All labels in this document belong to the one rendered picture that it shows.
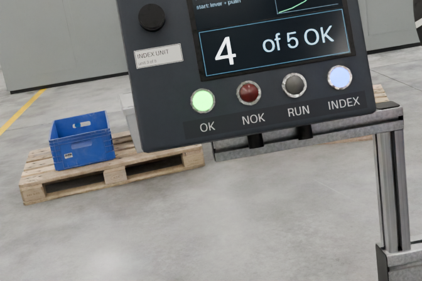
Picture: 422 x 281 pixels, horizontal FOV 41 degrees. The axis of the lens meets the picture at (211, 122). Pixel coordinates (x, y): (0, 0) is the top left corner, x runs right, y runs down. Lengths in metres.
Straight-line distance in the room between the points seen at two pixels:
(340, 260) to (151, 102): 1.95
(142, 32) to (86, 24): 7.48
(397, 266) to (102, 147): 3.09
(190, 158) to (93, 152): 0.64
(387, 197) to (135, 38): 0.37
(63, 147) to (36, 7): 4.62
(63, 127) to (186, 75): 3.73
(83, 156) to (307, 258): 1.81
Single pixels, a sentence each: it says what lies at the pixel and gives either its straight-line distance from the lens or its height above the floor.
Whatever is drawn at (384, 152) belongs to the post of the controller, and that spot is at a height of 1.00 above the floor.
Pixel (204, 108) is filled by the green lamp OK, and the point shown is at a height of 1.11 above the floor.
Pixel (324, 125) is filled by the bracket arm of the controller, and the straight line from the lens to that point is 0.69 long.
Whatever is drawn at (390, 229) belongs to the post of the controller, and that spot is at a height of 0.89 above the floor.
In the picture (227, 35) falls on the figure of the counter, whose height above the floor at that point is 1.18.
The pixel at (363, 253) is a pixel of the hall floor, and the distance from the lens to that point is 2.52.
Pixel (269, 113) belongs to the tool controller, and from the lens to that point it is 0.60.
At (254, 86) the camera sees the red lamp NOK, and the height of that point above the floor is 1.12.
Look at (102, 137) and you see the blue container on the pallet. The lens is 3.72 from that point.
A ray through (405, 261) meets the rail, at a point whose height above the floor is 0.85.
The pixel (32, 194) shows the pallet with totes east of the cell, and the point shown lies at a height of 0.06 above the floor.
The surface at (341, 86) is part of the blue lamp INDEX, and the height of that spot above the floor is 1.11.
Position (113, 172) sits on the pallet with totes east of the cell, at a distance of 3.69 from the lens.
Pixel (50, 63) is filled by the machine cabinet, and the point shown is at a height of 0.35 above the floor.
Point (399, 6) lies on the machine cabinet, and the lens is 7.07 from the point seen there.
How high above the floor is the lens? 1.25
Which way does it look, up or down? 15 degrees down
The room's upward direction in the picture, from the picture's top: 9 degrees counter-clockwise
